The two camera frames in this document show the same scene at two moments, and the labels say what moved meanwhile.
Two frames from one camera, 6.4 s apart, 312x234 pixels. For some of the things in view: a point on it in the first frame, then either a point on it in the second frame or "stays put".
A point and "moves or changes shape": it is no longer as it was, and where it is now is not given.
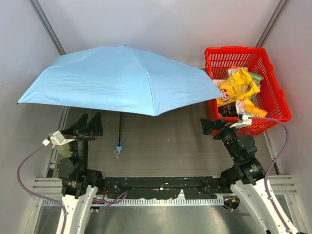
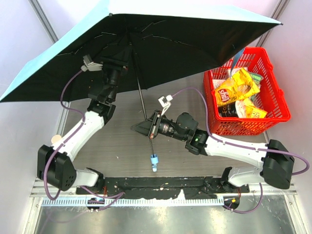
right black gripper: [220, 129] → [154, 124]
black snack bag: [228, 110] stays put
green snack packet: [257, 77] stays put
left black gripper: [83, 136] → [113, 63]
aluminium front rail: [209, 202] stays put
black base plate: [190, 187] stays put
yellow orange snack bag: [254, 111] stays put
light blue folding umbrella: [120, 79] moves or changes shape
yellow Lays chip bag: [240, 86] stays put
